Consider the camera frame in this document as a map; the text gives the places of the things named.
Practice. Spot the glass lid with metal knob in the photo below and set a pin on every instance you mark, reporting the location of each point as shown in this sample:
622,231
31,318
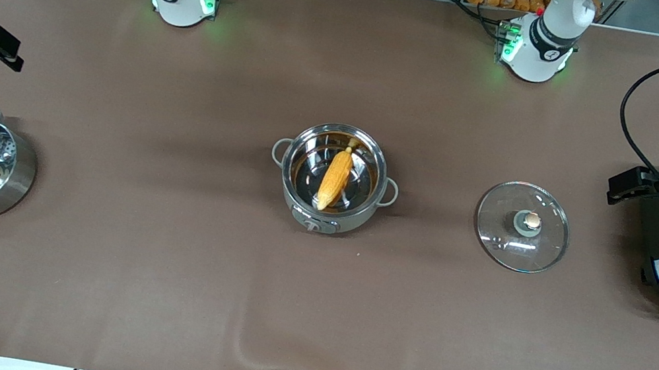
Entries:
516,250

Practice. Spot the yellow corn cob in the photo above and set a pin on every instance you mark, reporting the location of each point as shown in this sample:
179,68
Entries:
335,176

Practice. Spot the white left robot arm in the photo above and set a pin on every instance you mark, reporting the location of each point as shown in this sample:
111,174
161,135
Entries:
539,49

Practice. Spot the grey-green electric steel pot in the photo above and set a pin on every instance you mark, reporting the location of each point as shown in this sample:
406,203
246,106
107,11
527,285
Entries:
327,221

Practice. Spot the brown table mat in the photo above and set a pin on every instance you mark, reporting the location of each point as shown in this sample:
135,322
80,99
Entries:
151,289

